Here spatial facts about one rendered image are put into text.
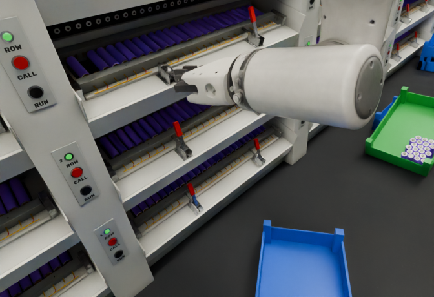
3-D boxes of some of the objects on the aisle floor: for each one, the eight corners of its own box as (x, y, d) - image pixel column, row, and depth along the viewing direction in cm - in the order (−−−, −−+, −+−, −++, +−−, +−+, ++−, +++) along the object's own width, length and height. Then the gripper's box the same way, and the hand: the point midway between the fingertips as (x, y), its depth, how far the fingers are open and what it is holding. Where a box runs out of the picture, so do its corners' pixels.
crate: (426, 177, 91) (431, 164, 86) (364, 153, 105) (364, 141, 99) (462, 114, 100) (468, 99, 94) (400, 99, 113) (402, 85, 107)
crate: (360, 393, 50) (368, 378, 46) (249, 365, 55) (247, 349, 51) (339, 247, 74) (343, 228, 70) (263, 237, 79) (263, 219, 75)
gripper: (284, 38, 40) (207, 44, 54) (204, 72, 32) (137, 69, 46) (290, 86, 44) (216, 81, 57) (218, 128, 35) (152, 110, 49)
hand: (187, 75), depth 50 cm, fingers closed, pressing on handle
